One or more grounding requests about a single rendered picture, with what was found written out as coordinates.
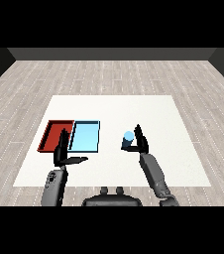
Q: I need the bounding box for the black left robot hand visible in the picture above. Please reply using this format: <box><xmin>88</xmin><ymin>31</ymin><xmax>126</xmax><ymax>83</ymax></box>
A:
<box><xmin>53</xmin><ymin>128</ymin><xmax>89</xmax><ymax>168</ymax></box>

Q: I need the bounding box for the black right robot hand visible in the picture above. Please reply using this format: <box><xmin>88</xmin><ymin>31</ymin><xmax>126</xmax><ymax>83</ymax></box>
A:
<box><xmin>121</xmin><ymin>123</ymin><xmax>150</xmax><ymax>155</ymax></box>

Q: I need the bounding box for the small blue can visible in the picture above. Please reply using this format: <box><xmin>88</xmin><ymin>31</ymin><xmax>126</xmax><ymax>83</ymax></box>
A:
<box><xmin>121</xmin><ymin>130</ymin><xmax>136</xmax><ymax>149</ymax></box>

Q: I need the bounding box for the red shallow open box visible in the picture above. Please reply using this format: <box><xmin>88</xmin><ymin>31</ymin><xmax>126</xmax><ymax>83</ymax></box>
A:
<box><xmin>37</xmin><ymin>119</ymin><xmax>75</xmax><ymax>154</ymax></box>

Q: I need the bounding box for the light blue shallow open box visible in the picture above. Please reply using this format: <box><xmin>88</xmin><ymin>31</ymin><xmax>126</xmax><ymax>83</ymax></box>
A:
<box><xmin>67</xmin><ymin>119</ymin><xmax>101</xmax><ymax>154</ymax></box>

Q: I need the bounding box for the dark grey robot body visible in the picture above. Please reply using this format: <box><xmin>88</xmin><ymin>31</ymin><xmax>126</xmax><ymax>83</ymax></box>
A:
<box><xmin>81</xmin><ymin>187</ymin><xmax>144</xmax><ymax>207</ymax></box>

